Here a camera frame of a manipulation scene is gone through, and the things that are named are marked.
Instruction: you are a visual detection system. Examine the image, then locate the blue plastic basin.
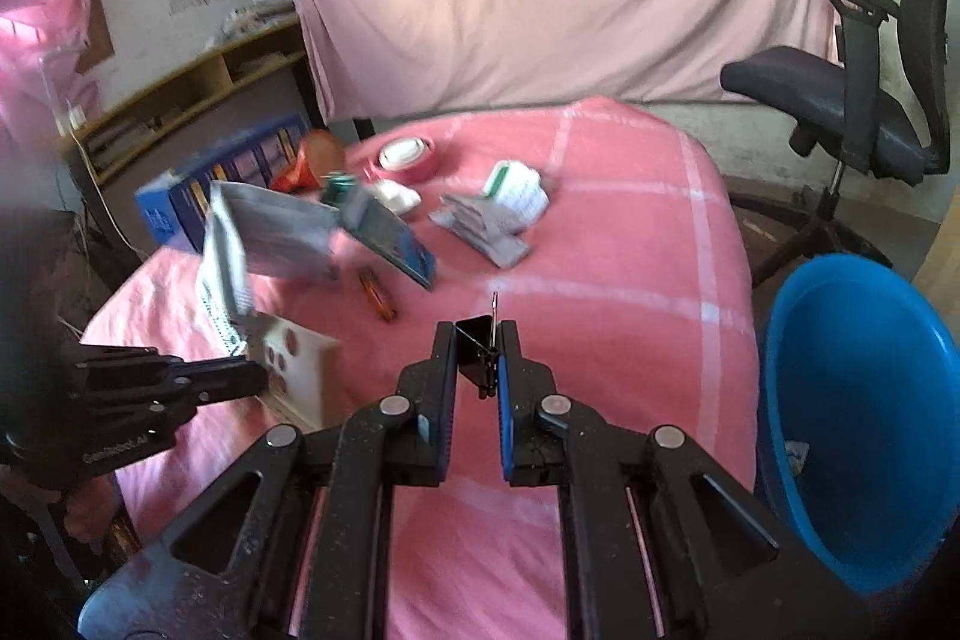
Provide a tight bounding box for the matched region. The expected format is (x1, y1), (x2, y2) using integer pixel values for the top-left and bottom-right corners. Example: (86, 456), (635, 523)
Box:
(757, 254), (958, 597)

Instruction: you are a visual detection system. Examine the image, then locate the dark blue packet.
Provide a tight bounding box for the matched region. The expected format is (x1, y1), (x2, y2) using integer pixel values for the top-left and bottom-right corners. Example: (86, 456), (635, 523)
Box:
(341, 188), (438, 291)

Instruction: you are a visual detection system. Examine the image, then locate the grey cardboard packet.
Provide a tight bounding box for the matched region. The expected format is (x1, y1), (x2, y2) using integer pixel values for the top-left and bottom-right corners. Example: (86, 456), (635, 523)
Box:
(196, 180), (344, 357)

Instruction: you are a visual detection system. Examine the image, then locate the pink curtain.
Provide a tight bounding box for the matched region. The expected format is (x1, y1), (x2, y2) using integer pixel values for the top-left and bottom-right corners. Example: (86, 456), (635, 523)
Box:
(0, 0), (104, 178)

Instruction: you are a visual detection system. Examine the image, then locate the orange lighter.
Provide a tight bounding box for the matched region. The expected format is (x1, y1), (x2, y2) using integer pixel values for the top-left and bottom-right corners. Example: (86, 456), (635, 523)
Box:
(358, 268), (399, 321)

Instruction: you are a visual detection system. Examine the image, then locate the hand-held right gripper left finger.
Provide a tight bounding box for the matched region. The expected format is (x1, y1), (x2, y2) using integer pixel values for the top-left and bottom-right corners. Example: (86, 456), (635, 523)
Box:
(161, 321), (460, 640)

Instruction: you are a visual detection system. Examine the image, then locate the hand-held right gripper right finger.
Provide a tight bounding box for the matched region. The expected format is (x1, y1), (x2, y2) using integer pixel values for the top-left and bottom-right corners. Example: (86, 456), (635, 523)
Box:
(495, 320), (782, 640)

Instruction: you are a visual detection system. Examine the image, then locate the pink tape roll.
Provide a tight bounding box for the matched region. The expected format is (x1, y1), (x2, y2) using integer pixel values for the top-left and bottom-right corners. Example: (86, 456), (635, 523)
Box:
(372, 135), (439, 186)

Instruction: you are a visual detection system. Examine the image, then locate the black office chair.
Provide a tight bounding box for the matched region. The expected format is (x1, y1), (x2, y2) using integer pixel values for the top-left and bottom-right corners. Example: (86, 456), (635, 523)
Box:
(718, 0), (955, 290)

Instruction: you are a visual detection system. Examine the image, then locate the crumpled white paper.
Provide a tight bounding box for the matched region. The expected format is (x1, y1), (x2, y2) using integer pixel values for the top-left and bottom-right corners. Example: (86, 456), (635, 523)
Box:
(374, 180), (423, 216)

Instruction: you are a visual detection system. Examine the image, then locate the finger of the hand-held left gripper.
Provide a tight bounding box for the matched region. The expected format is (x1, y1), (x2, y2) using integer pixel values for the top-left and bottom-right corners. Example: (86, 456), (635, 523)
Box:
(148, 357), (269, 421)
(73, 345), (179, 380)

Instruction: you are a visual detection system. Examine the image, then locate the black binder clip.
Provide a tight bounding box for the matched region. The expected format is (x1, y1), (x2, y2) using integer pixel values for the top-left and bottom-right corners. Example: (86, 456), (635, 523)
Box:
(455, 293), (503, 398)

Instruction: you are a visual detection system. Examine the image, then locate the pink checked blanket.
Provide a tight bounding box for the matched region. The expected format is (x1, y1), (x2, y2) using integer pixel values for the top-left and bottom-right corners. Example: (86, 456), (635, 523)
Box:
(80, 95), (760, 640)

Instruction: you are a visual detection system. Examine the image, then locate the white box with red dots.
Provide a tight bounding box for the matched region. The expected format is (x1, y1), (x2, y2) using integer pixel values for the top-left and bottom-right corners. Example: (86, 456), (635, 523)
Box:
(250, 317), (341, 429)

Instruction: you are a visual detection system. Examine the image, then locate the wooden shelf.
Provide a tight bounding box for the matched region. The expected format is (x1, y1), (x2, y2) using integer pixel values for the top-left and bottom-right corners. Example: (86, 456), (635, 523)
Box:
(63, 16), (310, 185)

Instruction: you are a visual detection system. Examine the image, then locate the blue cardboard box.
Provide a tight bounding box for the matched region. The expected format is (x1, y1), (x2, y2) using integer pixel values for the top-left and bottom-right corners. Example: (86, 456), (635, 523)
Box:
(136, 114), (310, 256)

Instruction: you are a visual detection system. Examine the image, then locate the white and green packet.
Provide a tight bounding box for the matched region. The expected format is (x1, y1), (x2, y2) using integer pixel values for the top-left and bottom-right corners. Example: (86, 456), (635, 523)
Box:
(481, 159), (553, 218)

